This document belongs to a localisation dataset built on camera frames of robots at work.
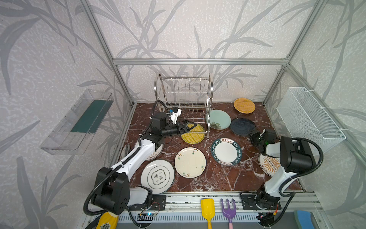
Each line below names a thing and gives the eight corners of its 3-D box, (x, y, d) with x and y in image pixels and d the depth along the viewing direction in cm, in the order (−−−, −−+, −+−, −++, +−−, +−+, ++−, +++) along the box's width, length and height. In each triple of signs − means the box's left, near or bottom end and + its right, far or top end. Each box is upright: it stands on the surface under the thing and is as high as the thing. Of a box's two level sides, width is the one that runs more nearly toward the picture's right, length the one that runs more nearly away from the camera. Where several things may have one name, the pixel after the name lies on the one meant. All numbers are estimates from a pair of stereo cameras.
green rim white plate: (212, 166, 89) (212, 165, 87) (210, 139, 100) (210, 138, 99) (244, 166, 89) (245, 165, 87) (238, 139, 101) (238, 138, 99)
